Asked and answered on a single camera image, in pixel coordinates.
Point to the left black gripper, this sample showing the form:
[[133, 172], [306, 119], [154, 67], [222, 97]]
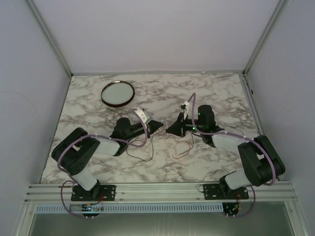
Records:
[[152, 127]]

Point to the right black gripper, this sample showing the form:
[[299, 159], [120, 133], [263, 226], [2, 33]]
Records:
[[178, 128]]

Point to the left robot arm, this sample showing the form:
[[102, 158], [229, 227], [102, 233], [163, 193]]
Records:
[[75, 151]]

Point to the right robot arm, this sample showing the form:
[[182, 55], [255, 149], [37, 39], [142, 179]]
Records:
[[260, 161]]

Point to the round brown rimmed plate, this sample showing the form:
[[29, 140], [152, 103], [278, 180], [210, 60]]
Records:
[[117, 94]]

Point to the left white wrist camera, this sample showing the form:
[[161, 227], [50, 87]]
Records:
[[143, 115]]

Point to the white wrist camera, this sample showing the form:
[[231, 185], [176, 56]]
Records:
[[143, 115], [185, 107]]

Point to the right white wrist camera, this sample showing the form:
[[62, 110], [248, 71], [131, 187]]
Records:
[[185, 107]]

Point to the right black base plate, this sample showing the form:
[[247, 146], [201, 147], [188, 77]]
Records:
[[219, 191]]

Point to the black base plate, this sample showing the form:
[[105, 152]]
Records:
[[219, 191], [107, 192]]

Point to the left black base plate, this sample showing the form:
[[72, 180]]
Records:
[[107, 192]]

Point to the aluminium front rail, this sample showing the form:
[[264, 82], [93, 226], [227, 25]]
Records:
[[177, 192]]

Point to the grey slotted cable duct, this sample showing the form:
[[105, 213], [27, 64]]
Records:
[[130, 208]]

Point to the left aluminium corner post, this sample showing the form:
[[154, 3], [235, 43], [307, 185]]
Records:
[[49, 36]]

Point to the aluminium corner post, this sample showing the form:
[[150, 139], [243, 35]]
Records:
[[49, 36], [265, 35]]

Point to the right aluminium corner post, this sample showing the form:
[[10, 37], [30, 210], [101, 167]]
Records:
[[265, 35]]

